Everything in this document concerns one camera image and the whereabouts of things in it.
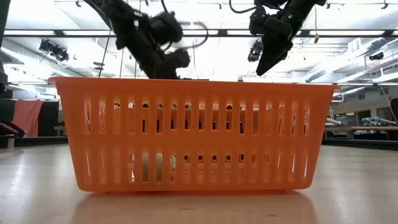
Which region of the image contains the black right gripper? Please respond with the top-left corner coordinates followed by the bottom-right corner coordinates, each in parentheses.
top-left (255, 15), bottom-right (295, 77)

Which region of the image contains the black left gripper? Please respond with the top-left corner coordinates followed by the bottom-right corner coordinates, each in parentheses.
top-left (114, 8), bottom-right (192, 80)

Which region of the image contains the orange plastic basket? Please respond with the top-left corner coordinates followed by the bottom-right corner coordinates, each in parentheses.
top-left (48, 76), bottom-right (340, 193)

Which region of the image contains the black ceiling spotlight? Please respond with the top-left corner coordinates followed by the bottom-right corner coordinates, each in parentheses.
top-left (248, 39), bottom-right (264, 62)

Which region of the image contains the black stage light cluster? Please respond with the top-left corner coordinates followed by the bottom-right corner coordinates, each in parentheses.
top-left (39, 39), bottom-right (70, 62)

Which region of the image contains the long ceiling light fixture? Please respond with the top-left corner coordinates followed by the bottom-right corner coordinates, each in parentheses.
top-left (0, 28), bottom-right (398, 39)

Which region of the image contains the wooden workbench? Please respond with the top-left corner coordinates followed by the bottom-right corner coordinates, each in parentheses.
top-left (325, 125), bottom-right (398, 141)

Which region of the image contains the low bench with items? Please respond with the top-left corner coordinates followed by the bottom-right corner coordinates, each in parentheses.
top-left (53, 123), bottom-right (70, 136)

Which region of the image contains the black partition panel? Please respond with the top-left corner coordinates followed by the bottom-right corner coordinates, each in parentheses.
top-left (39, 100), bottom-right (60, 137)

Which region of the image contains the red hanging cloth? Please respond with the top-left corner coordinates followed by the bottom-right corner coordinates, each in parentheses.
top-left (12, 99), bottom-right (44, 138)

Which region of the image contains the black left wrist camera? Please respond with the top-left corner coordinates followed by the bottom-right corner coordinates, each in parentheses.
top-left (148, 11), bottom-right (185, 48)

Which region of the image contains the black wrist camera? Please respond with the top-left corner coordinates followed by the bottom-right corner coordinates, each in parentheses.
top-left (248, 6), bottom-right (269, 35)
top-left (148, 11), bottom-right (185, 48)

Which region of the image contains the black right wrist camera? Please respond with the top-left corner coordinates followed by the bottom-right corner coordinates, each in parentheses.
top-left (248, 6), bottom-right (269, 35)

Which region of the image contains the white ventilation duct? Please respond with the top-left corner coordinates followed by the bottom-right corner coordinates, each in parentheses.
top-left (306, 58), bottom-right (398, 84)

